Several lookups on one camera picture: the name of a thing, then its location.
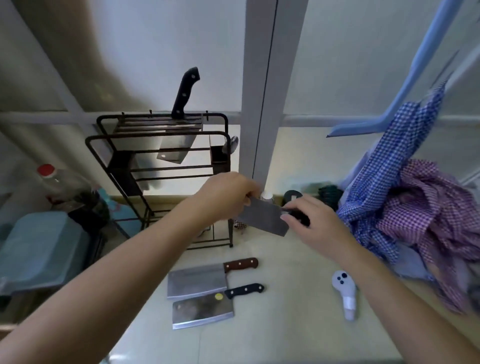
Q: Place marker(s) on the purple checked cloth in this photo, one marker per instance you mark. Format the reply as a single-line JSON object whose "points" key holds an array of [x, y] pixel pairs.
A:
{"points": [[431, 217]]}

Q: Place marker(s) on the black metal knife rack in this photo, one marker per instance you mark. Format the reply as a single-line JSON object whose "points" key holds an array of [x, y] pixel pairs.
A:
{"points": [[123, 165]]}

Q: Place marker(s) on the metal spoon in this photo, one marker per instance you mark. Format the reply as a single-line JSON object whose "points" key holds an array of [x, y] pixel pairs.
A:
{"points": [[231, 144]]}

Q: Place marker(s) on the white window frame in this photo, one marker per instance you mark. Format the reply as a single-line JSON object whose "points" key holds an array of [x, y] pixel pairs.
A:
{"points": [[268, 86]]}

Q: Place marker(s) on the black round container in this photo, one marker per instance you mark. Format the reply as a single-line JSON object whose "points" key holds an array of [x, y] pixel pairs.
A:
{"points": [[291, 196]]}

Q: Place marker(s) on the person's right forearm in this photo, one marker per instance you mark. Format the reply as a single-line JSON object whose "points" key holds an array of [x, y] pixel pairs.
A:
{"points": [[405, 311]]}

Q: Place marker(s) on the red cap plastic bottle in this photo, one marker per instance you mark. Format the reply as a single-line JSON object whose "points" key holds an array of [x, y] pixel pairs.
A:
{"points": [[60, 187]]}

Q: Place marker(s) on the person's left forearm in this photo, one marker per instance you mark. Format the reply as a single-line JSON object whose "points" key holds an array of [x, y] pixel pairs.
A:
{"points": [[101, 285]]}

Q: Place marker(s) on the person's left hand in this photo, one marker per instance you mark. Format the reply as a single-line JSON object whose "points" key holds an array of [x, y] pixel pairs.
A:
{"points": [[225, 197]]}

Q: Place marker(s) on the dark green bundle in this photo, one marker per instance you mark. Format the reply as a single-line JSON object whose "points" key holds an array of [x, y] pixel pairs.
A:
{"points": [[330, 195]]}

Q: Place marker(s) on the person's right hand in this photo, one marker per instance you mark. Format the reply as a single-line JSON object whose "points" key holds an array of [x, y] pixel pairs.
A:
{"points": [[322, 228]]}

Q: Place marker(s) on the blue checked cloth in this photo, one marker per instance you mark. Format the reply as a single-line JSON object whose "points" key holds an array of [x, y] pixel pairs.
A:
{"points": [[390, 161]]}

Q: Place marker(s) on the person's left fingers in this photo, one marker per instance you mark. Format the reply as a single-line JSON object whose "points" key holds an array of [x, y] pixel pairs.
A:
{"points": [[254, 190]]}

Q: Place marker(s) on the white handheld device, black buttons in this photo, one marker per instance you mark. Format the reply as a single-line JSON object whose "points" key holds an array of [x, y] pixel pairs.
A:
{"points": [[344, 288]]}

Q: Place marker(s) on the teal plastic item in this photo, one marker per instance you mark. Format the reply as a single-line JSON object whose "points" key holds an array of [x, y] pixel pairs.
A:
{"points": [[120, 212]]}

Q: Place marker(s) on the small white bottle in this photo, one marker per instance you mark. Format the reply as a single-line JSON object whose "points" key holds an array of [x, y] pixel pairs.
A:
{"points": [[267, 196]]}

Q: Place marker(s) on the person's right thumb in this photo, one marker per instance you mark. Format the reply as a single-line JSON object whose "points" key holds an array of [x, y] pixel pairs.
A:
{"points": [[289, 216]]}

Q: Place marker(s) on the light blue pole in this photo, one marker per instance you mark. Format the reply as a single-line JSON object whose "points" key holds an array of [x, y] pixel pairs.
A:
{"points": [[416, 63]]}

